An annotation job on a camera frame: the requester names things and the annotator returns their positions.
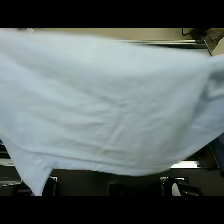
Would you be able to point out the light blue garment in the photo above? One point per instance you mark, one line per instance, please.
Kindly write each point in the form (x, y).
(106, 100)

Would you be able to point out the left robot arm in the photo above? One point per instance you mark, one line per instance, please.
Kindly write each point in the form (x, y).
(50, 187)

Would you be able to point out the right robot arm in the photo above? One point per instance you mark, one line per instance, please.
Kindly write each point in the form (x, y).
(181, 188)

